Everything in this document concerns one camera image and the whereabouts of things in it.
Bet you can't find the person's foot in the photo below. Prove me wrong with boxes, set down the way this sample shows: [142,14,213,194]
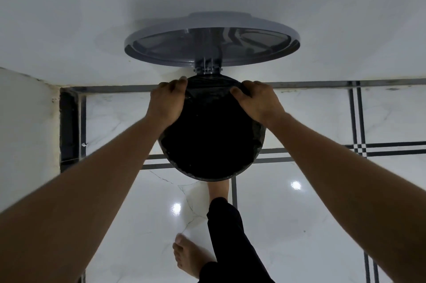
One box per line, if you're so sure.
[172,232,217,279]
[207,178,230,204]

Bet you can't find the person's left forearm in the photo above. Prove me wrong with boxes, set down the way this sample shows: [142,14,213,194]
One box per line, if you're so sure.
[0,114,167,283]

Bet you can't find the person's left foot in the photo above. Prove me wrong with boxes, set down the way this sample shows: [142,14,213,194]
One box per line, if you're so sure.
[172,232,217,279]

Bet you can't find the person's left hand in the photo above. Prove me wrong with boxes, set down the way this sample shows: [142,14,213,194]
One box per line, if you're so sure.
[145,76,189,130]

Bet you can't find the person's right leg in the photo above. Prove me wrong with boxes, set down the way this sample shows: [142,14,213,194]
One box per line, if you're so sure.
[198,196,275,283]

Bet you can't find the black trash bag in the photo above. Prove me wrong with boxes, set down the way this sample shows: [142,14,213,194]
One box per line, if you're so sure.
[158,74,267,181]

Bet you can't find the grey pedal trash bin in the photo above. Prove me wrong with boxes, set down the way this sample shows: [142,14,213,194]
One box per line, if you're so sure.
[124,10,301,183]

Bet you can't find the person's right foot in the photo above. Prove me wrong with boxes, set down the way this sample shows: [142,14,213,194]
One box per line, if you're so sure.
[207,178,230,204]

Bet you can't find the person's right hand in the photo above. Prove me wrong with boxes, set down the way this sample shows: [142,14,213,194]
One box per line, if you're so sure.
[229,80,287,127]

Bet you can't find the person's right forearm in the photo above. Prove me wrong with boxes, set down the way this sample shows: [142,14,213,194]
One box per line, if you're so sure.
[268,111,426,283]

